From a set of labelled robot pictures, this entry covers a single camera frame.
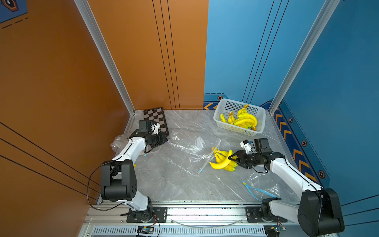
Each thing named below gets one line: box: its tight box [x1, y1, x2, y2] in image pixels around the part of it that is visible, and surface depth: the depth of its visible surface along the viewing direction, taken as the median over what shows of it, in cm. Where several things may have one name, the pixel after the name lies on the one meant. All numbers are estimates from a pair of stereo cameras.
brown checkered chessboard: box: [143, 106, 170, 138], surface depth 114 cm
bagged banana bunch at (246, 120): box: [233, 112, 258, 131], surface depth 107 cm
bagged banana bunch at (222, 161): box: [209, 146, 238, 172], surface depth 82 cm
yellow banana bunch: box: [237, 104, 250, 117], surface depth 112 cm
